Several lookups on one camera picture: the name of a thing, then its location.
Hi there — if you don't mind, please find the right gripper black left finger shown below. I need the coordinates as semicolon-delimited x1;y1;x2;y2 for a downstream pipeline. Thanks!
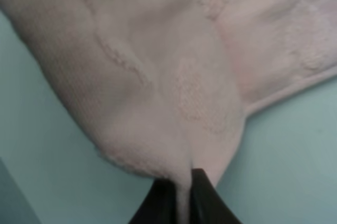
129;179;177;224

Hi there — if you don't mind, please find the pink terry towel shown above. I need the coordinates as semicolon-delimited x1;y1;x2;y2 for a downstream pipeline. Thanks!
1;0;336;223

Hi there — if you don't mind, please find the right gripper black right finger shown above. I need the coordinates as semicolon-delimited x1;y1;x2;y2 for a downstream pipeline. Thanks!
190;169;241;224

